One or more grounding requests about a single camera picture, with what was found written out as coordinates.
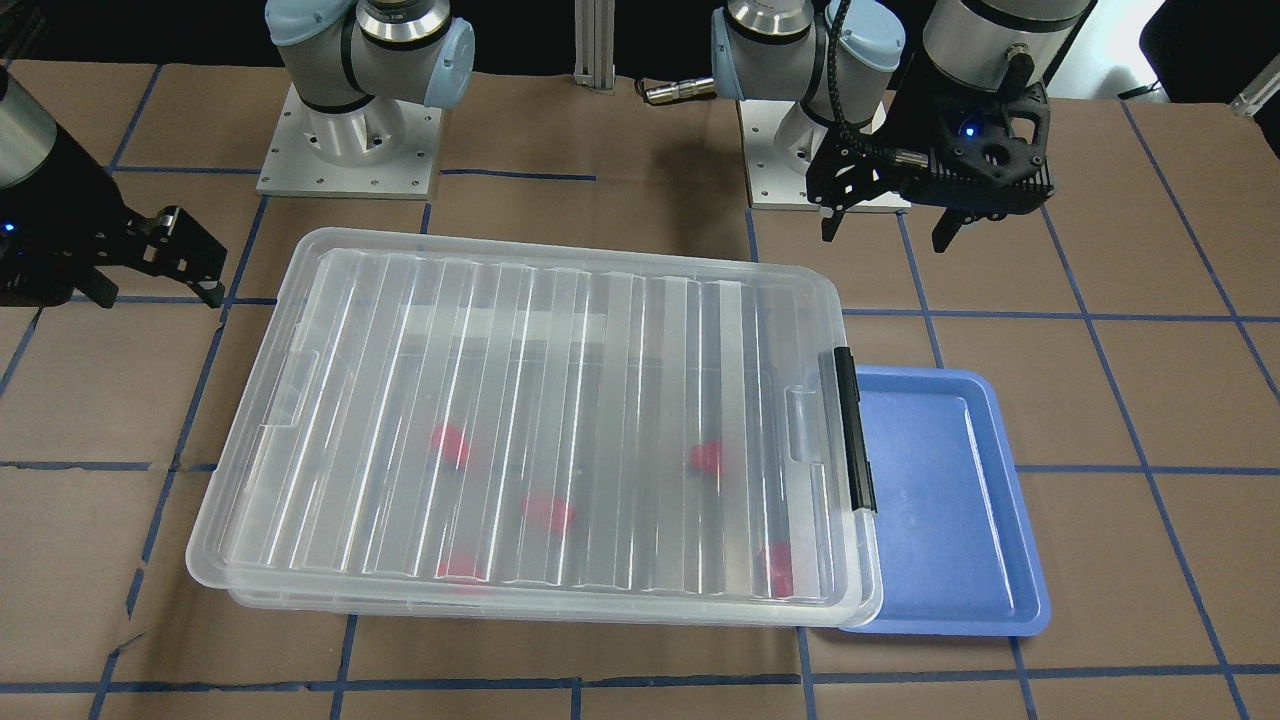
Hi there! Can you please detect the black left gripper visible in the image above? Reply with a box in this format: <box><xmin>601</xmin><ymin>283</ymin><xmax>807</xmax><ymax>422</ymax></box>
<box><xmin>806</xmin><ymin>65</ymin><xmax>1055</xmax><ymax>254</ymax></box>

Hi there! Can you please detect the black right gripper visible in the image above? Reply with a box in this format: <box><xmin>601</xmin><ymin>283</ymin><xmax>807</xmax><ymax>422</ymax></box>
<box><xmin>1</xmin><ymin>127</ymin><xmax>227</xmax><ymax>309</ymax></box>

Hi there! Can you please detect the red block from tray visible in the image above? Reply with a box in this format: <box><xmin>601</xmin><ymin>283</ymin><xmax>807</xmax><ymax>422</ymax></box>
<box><xmin>687</xmin><ymin>439</ymin><xmax>724</xmax><ymax>479</ymax></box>

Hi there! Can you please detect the clear plastic box lid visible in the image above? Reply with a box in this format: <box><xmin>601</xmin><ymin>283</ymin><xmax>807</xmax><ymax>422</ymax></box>
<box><xmin>186</xmin><ymin>227</ymin><xmax>867</xmax><ymax>610</ymax></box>

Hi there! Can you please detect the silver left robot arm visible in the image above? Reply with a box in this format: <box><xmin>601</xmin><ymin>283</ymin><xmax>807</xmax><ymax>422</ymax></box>
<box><xmin>710</xmin><ymin>1</ymin><xmax>1089</xmax><ymax>252</ymax></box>

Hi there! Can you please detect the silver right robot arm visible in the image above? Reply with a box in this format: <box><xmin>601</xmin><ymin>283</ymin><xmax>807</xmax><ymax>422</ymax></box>
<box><xmin>1</xmin><ymin>1</ymin><xmax>475</xmax><ymax>307</ymax></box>

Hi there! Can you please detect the clear plastic storage box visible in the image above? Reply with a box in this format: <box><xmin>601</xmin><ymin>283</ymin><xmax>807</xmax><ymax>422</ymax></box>
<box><xmin>225</xmin><ymin>263</ymin><xmax>884</xmax><ymax>629</ymax></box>

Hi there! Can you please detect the red block in box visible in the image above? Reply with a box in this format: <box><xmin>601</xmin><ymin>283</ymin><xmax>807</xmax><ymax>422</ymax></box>
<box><xmin>522</xmin><ymin>495</ymin><xmax>576</xmax><ymax>537</ymax></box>
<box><xmin>756</xmin><ymin>541</ymin><xmax>795</xmax><ymax>600</ymax></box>
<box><xmin>435</xmin><ymin>553</ymin><xmax>488</xmax><ymax>585</ymax></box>
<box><xmin>430</xmin><ymin>423</ymin><xmax>471</xmax><ymax>469</ymax></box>

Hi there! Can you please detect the blue plastic tray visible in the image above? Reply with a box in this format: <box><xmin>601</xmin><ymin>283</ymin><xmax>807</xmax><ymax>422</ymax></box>
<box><xmin>858</xmin><ymin>366</ymin><xmax>1052</xmax><ymax>637</ymax></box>

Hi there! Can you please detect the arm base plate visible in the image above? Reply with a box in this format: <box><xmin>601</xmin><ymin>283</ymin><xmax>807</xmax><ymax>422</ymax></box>
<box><xmin>741</xmin><ymin>102</ymin><xmax>913</xmax><ymax>214</ymax></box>
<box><xmin>256</xmin><ymin>88</ymin><xmax>444</xmax><ymax>201</ymax></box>

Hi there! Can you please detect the silver cable connector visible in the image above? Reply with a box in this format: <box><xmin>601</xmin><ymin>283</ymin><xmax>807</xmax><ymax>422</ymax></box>
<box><xmin>634</xmin><ymin>77</ymin><xmax>717</xmax><ymax>108</ymax></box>

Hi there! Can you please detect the black box latch handle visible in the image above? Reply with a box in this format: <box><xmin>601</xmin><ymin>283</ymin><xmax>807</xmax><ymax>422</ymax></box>
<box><xmin>819</xmin><ymin>346</ymin><xmax>878</xmax><ymax>512</ymax></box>

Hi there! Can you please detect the aluminium frame post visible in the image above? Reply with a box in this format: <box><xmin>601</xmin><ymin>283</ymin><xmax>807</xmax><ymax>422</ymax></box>
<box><xmin>572</xmin><ymin>0</ymin><xmax>617</xmax><ymax>94</ymax></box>

